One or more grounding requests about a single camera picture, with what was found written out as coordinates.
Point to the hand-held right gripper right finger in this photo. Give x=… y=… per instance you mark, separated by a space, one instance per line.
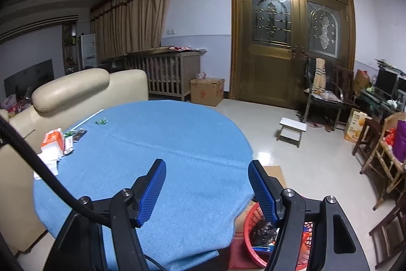
x=263 y=194

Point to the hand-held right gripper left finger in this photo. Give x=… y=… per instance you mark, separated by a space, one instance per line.
x=152 y=191

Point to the red plastic mesh basket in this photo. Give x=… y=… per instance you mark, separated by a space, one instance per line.
x=250 y=255

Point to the blue tablecloth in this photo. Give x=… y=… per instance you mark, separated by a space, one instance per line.
x=177 y=144

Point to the small white stool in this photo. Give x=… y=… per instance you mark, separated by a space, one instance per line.
x=293 y=124

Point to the green candy wrapper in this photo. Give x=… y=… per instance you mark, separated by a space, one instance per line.
x=101 y=121
x=69 y=133

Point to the pink slipper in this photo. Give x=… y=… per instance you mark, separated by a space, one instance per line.
x=315 y=125

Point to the dark snack packet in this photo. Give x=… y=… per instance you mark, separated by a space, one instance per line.
x=80 y=135

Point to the white purple barcode box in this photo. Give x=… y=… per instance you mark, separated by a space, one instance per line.
x=68 y=145

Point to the white straw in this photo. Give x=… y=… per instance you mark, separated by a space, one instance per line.
x=90 y=117

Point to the white paper tissues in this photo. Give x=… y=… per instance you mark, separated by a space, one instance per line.
x=47 y=163

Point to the orange tissue pack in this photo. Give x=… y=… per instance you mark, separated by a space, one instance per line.
x=52 y=139

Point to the orange printed carton box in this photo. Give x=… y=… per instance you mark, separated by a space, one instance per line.
x=355 y=128

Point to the golden wooden double door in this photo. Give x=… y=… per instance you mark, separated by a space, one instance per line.
x=269 y=77

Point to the wooden crib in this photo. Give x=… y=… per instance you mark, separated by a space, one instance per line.
x=165 y=71

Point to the bamboo chair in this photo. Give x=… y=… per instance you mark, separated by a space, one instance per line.
x=380 y=163

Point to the dark wooden chair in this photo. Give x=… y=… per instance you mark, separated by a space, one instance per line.
x=385 y=236

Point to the beige leather sofa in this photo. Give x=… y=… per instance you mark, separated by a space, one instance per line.
x=79 y=83

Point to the red bag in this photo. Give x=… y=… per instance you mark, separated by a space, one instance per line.
x=390 y=137

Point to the glass desk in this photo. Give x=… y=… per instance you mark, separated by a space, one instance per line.
x=374 y=99

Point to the purple bag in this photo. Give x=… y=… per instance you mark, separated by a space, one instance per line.
x=400 y=140

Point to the white refrigerator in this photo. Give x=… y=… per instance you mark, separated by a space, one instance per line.
x=88 y=50

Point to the display shelf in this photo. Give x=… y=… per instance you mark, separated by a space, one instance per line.
x=70 y=52

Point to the black computer monitor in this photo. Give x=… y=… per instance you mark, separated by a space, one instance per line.
x=385 y=83

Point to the black television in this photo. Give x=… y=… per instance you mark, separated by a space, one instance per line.
x=28 y=77

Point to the beige striped curtain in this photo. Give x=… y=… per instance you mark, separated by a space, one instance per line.
x=133 y=23

